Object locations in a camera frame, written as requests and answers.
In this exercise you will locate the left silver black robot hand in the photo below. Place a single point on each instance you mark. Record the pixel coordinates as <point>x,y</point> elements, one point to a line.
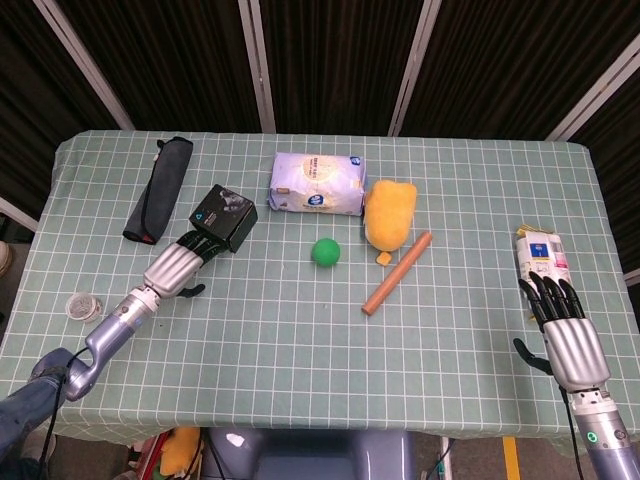
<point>172,267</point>

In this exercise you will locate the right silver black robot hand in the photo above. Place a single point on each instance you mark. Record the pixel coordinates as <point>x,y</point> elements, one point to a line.
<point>575,350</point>

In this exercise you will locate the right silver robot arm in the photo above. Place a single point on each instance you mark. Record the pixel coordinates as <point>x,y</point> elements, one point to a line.
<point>605,440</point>

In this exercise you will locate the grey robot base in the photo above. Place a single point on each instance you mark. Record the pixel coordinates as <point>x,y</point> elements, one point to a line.
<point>310,455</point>

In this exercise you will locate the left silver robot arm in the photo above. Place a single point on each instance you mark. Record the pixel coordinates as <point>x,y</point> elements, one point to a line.
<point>115,325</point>

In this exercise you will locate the black cardboard box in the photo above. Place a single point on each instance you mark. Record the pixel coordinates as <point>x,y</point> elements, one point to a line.
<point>225,215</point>

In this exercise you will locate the green rubber ball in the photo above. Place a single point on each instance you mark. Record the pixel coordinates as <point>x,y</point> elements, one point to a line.
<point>326,252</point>

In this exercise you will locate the rolled grey towel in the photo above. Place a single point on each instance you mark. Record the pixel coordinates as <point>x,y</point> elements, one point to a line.
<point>160,195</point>

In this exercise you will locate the small round jar lid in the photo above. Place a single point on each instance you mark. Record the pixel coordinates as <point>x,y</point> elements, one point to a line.
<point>84,306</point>

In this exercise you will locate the white blue carton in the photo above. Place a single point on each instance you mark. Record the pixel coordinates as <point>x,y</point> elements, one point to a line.
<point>542,250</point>

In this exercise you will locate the green grid tablecloth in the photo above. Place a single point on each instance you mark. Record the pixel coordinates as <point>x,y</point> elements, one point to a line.
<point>300,360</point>

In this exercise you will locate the purple white tissue pack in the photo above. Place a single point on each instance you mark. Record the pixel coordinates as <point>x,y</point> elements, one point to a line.
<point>315,182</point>

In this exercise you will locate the yellow plush under table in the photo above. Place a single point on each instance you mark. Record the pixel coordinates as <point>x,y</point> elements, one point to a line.
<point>180,450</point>

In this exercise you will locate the wooden rolling pin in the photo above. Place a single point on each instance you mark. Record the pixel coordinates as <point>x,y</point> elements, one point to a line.
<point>397,274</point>

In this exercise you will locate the orange plush toy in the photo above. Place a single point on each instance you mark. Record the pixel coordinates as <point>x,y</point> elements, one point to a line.
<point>390,215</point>

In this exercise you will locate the dark pleated curtain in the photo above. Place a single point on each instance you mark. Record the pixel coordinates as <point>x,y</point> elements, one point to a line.
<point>340,60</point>

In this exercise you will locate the white partition frame post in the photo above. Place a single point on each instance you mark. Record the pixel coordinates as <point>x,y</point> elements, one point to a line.
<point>590,99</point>
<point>88,70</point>
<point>258,70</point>
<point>413,70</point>

